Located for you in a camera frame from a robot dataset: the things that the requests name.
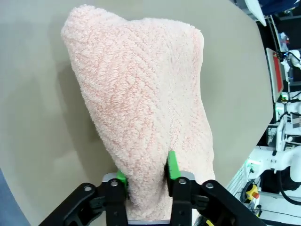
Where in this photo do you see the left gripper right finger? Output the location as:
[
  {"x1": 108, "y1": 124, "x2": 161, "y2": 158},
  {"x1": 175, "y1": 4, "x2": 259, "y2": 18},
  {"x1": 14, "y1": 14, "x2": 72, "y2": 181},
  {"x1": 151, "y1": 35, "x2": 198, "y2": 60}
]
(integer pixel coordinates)
[{"x1": 164, "y1": 150, "x2": 268, "y2": 226}]

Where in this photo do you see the large white table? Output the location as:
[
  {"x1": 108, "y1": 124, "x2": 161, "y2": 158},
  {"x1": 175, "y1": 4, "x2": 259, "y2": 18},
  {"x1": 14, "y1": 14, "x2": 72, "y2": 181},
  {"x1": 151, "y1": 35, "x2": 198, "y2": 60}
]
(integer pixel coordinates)
[{"x1": 244, "y1": 0, "x2": 268, "y2": 27}]

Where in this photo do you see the pink terry towel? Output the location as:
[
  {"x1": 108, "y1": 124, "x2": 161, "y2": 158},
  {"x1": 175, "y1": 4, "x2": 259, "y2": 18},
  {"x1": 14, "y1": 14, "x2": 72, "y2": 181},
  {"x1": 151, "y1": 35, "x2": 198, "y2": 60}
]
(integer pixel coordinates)
[{"x1": 60, "y1": 5, "x2": 216, "y2": 222}]

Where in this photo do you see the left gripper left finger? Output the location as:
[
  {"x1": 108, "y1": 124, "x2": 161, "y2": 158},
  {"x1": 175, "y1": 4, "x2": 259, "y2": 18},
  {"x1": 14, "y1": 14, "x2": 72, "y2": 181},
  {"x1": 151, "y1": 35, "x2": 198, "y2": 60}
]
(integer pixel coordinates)
[{"x1": 37, "y1": 169, "x2": 129, "y2": 226}]

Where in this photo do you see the red panel board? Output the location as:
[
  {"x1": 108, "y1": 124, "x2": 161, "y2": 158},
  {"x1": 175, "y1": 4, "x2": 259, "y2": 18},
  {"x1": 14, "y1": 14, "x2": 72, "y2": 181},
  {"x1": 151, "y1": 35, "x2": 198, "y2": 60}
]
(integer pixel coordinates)
[{"x1": 265, "y1": 47, "x2": 286, "y2": 102}]

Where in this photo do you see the yellow emergency stop button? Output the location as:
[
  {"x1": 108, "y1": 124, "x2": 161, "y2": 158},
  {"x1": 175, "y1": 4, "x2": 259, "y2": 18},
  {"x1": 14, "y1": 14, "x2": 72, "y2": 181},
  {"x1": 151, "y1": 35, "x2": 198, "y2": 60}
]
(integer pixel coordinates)
[{"x1": 244, "y1": 185, "x2": 261, "y2": 203}]

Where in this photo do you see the dark braided right arm cable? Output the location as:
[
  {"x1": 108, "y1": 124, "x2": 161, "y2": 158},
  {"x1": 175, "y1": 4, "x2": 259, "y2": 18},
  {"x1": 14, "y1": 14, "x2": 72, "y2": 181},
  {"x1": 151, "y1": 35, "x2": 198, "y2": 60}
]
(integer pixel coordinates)
[{"x1": 279, "y1": 170, "x2": 301, "y2": 206}]

